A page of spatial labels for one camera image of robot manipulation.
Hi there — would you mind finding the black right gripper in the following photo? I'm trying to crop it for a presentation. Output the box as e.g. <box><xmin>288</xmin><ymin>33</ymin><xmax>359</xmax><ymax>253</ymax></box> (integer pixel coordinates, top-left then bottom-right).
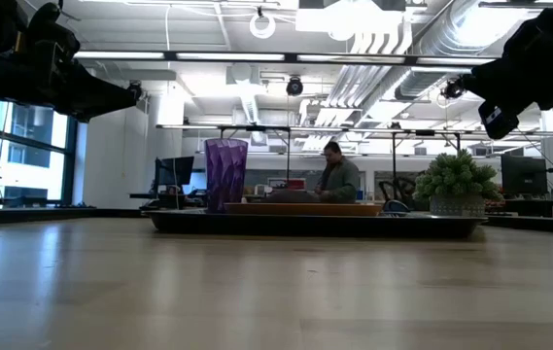
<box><xmin>461</xmin><ymin>7</ymin><xmax>553</xmax><ymax>113</ymax></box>

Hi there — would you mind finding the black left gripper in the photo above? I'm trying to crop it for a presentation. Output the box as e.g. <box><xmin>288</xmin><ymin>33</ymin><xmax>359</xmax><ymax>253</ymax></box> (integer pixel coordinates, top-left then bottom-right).
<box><xmin>13</xmin><ymin>2</ymin><xmax>140</xmax><ymax>123</ymax></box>

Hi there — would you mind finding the purple faceted plastic cup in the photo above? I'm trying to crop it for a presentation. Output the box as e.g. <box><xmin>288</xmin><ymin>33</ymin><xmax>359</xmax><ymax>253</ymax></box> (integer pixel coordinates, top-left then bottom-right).
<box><xmin>204</xmin><ymin>138</ymin><xmax>250</xmax><ymax>214</ymax></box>

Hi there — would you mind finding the wooden plate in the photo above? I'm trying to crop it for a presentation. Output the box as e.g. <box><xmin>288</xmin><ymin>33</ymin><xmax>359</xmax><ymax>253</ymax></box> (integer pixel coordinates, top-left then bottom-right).
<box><xmin>224</xmin><ymin>202</ymin><xmax>384</xmax><ymax>218</ymax></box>

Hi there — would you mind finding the black rectangular tray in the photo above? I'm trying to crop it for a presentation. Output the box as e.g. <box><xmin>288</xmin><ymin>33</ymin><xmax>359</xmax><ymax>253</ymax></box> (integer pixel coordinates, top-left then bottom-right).
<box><xmin>143</xmin><ymin>208</ymin><xmax>489</xmax><ymax>240</ymax></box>

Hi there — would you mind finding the black computer monitor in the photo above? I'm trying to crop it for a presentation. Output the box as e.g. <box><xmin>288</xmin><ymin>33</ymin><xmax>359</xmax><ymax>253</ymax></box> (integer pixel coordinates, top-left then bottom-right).
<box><xmin>501</xmin><ymin>155</ymin><xmax>549</xmax><ymax>196</ymax></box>
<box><xmin>154</xmin><ymin>156</ymin><xmax>195</xmax><ymax>188</ymax></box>

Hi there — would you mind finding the green potted succulent plant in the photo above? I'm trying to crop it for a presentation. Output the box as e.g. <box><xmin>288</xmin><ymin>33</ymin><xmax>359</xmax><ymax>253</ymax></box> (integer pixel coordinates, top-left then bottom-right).
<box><xmin>412</xmin><ymin>149</ymin><xmax>504</xmax><ymax>218</ymax></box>

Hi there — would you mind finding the person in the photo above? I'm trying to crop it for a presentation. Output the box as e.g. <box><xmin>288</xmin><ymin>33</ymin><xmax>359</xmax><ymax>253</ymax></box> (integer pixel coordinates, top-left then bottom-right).
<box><xmin>314</xmin><ymin>140</ymin><xmax>362</xmax><ymax>204</ymax></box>

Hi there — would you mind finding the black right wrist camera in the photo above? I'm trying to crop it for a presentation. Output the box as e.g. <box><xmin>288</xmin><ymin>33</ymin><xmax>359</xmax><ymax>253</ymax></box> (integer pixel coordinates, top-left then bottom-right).
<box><xmin>477</xmin><ymin>99</ymin><xmax>521</xmax><ymax>142</ymax></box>

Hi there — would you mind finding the white ceiling ring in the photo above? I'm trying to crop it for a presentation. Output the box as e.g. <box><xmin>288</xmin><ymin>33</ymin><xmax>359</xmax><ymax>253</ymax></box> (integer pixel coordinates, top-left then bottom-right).
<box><xmin>249</xmin><ymin>12</ymin><xmax>277</xmax><ymax>40</ymax></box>

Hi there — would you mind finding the overhead frame light bar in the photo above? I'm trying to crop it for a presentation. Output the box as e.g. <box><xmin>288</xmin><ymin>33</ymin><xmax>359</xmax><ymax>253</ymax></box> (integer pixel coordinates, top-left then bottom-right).
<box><xmin>72</xmin><ymin>50</ymin><xmax>501</xmax><ymax>67</ymax></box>

